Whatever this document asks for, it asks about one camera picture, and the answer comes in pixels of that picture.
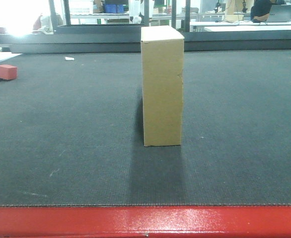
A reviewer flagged tall brown cardboard box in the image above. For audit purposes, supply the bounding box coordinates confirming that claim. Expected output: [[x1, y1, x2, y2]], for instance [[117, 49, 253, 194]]
[[141, 25, 184, 146]]

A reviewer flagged red metal work table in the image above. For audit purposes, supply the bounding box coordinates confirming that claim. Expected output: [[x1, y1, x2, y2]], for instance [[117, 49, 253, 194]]
[[0, 206, 291, 238]]

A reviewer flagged small red cube box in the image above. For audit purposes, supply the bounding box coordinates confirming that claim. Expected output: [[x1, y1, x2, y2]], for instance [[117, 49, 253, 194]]
[[0, 64, 17, 80]]

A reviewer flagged blue plastic storage bin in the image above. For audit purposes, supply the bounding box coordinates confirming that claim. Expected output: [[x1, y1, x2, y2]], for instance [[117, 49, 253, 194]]
[[104, 4, 124, 14]]

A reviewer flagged grey laptop computer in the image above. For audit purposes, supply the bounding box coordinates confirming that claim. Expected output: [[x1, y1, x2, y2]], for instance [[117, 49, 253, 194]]
[[266, 4, 291, 22]]

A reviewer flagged person in dark shirt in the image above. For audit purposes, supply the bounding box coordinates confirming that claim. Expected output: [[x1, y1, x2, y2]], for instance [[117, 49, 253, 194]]
[[250, 0, 275, 22]]

